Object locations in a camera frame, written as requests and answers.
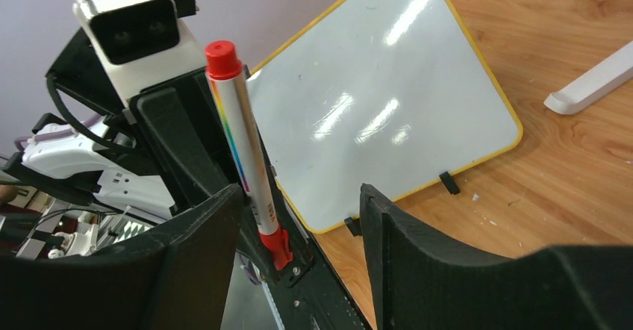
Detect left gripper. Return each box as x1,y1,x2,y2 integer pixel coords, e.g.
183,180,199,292
45,25,317,289

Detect white marker pen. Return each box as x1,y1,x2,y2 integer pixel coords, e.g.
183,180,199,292
205,40,293,270

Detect yellow framed whiteboard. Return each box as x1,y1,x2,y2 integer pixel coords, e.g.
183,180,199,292
247,0,523,234

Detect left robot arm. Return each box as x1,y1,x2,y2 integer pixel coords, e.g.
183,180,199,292
5,22,240,225

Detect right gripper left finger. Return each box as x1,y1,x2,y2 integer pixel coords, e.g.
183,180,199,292
1,184,244,329

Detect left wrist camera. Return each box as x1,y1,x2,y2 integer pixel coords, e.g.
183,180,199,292
72,0,206,105

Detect clothes rack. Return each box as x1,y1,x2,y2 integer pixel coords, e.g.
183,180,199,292
543,41,632,116

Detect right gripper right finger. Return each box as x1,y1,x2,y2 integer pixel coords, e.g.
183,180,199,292
360,184,632,329

